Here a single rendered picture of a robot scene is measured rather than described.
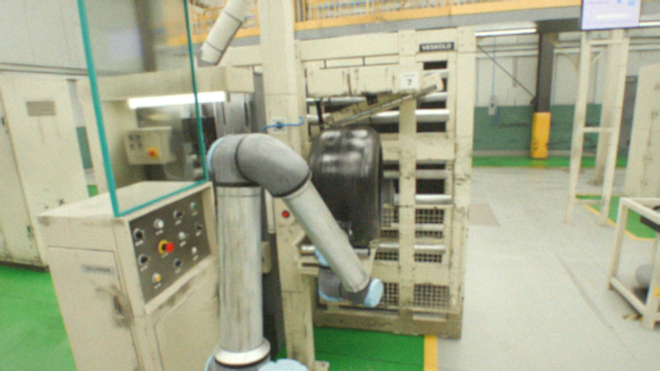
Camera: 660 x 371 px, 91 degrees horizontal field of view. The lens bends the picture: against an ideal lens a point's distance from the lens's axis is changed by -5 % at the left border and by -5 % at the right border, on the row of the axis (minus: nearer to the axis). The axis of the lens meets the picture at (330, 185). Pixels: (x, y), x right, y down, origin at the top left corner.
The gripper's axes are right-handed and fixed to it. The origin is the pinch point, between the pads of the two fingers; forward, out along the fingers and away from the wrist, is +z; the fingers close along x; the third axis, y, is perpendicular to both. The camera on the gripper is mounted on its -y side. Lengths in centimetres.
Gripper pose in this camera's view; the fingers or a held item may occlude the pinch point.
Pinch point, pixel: (346, 232)
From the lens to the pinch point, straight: 152.2
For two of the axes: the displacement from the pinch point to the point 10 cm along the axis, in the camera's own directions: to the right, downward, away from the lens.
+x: -9.8, -0.1, 2.2
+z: 2.2, -1.1, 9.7
